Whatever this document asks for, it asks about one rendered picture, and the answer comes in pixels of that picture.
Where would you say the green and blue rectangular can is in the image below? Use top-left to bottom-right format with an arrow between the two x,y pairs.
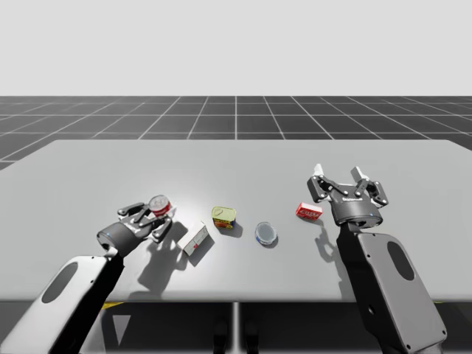
211,205 -> 237,231

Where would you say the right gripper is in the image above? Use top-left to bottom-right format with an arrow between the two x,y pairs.
307,164 -> 389,227

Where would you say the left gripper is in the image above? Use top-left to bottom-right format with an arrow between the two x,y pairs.
96,201 -> 178,258

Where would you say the red and white can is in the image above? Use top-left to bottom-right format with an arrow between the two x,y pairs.
148,195 -> 174,219

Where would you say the red and white carton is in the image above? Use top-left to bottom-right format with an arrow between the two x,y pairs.
177,221 -> 215,257

